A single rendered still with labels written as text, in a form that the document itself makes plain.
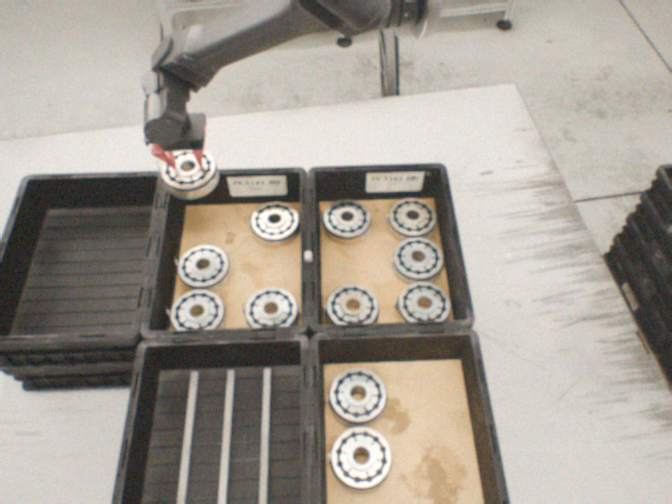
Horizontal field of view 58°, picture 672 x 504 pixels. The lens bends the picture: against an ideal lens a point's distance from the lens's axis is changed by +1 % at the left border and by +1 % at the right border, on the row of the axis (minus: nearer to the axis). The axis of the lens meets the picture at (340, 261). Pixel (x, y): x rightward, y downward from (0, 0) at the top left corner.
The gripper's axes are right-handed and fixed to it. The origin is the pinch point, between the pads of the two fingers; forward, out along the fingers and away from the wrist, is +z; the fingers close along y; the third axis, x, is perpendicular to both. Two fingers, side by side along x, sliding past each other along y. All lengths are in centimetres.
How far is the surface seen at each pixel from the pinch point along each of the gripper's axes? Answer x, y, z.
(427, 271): -14, 45, 20
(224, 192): 8.4, 3.1, 18.4
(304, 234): -8.2, 20.8, 13.3
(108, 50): 179, -78, 104
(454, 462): -52, 45, 23
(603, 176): 84, 141, 109
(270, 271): -10.5, 13.0, 22.6
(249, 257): -6.7, 8.5, 22.5
